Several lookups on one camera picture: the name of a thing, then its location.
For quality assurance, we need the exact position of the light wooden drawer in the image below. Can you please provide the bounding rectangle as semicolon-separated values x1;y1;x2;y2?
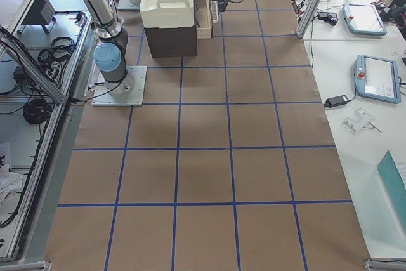
195;0;219;39

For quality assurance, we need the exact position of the dark brown wooden cabinet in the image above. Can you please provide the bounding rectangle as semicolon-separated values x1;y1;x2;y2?
144;26;197;58

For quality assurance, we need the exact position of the blue teach pendant far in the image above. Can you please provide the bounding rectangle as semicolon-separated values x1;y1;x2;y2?
342;3;387;36

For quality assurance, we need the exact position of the blue teach pendant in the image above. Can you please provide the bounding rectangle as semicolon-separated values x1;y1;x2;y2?
355;55;401;104
342;3;387;36

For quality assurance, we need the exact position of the black power adapter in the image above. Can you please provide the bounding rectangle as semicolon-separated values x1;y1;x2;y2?
324;95;350;108

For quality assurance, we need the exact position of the blue teach pendant near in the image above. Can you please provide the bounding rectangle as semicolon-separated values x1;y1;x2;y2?
355;55;401;104

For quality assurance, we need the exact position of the white cloth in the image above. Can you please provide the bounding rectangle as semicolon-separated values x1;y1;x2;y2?
1;164;23;204

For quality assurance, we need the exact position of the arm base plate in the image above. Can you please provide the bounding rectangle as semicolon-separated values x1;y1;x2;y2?
91;66;147;107

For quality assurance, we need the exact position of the black cable bundle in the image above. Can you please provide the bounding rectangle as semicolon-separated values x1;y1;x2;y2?
22;96;53;126

